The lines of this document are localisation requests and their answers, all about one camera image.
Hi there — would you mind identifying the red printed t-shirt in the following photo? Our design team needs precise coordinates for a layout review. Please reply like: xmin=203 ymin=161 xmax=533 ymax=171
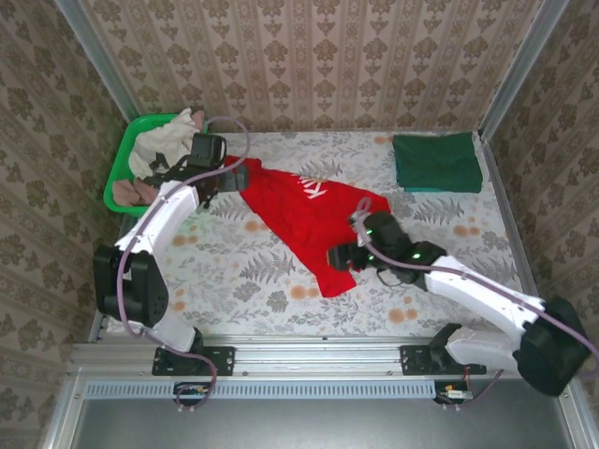
xmin=223 ymin=156 xmax=392 ymax=298

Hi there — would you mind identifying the dark green t-shirt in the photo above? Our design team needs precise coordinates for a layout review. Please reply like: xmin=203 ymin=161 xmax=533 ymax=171
xmin=391 ymin=131 xmax=484 ymax=195

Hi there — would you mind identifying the crumpled white t-shirt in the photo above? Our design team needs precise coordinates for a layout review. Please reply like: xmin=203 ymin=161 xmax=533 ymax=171
xmin=127 ymin=107 xmax=200 ymax=181

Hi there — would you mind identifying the floral tablecloth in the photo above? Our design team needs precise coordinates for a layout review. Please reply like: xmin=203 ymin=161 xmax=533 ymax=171
xmin=107 ymin=130 xmax=528 ymax=338

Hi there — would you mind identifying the green plastic basket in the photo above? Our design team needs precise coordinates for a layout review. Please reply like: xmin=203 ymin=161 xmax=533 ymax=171
xmin=102 ymin=113 xmax=210 ymax=218

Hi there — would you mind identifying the yellow power connector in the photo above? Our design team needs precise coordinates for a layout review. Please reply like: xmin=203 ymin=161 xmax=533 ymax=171
xmin=437 ymin=383 xmax=475 ymax=404
xmin=175 ymin=382 xmax=212 ymax=399

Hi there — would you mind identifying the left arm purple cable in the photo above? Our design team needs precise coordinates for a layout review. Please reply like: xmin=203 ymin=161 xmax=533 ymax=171
xmin=116 ymin=115 xmax=250 ymax=415

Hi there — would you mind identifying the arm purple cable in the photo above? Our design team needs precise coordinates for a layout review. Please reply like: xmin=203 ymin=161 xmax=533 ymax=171
xmin=116 ymin=115 xmax=250 ymax=415
xmin=348 ymin=196 xmax=599 ymax=413

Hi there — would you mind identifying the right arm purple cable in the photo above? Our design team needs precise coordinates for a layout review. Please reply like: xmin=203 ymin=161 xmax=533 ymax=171
xmin=348 ymin=196 xmax=599 ymax=413

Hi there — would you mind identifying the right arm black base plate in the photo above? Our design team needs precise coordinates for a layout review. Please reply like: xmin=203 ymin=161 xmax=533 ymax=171
xmin=400 ymin=344 xmax=488 ymax=377

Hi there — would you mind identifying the aluminium mounting rail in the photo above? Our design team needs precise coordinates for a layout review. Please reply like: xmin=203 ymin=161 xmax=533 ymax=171
xmin=69 ymin=336 xmax=488 ymax=378

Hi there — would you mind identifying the grey slotted cable duct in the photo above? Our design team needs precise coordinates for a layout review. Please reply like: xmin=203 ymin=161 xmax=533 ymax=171
xmin=86 ymin=379 xmax=436 ymax=400

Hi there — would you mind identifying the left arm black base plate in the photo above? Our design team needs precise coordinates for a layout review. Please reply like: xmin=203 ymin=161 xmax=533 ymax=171
xmin=152 ymin=345 xmax=235 ymax=377

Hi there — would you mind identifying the aluminium frame post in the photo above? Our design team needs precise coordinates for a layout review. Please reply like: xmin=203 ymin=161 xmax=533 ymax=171
xmin=53 ymin=0 xmax=141 ymax=123
xmin=479 ymin=0 xmax=570 ymax=141

